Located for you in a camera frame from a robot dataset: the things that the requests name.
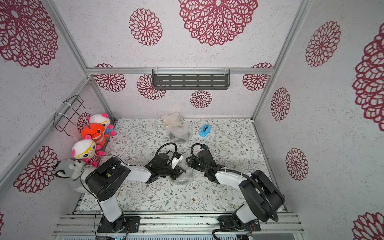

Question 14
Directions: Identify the grey plush koala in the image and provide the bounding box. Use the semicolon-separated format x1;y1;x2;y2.
55;160;96;193

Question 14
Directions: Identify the black wire wall basket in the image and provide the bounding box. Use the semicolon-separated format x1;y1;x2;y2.
53;95;92;137

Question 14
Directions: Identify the blue tape dispenser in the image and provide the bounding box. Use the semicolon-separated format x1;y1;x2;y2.
199;124;211;138

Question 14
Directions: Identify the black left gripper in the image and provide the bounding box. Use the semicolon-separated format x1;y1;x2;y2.
159;165;187;181

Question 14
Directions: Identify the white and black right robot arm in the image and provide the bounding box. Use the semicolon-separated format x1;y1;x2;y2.
187;144;285;226

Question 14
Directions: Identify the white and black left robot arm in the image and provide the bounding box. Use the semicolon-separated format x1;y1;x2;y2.
85;152;186;224

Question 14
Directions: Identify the white plush with blue dots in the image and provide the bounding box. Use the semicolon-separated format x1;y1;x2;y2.
87;113;116;137

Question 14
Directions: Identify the red monster plush toy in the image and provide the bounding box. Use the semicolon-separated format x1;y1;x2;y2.
81;123;110;147

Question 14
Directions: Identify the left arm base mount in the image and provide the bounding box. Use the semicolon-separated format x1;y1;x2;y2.
97;215;141;234

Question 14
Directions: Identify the white plush with striped shirt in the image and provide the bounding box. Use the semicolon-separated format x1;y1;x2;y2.
72;139;105;168

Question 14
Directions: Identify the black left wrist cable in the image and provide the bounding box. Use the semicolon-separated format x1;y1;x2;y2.
154;142;178;160

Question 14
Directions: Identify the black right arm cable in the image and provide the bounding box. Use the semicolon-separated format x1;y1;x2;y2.
190;142;280;240

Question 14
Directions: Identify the blue floral ceramic plate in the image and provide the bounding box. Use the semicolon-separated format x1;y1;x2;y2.
176;176;195;185

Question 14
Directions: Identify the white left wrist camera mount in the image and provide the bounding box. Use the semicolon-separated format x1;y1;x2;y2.
171;152;184;169

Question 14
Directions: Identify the clear bubble wrap sheet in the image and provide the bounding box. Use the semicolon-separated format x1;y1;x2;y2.
166;122;191;139
172;162;199;185
160;111;186;129

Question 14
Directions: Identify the grey slotted wall shelf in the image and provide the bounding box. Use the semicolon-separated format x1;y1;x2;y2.
152;69;231;90

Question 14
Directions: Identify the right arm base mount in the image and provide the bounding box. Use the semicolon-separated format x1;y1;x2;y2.
218;214;261;232

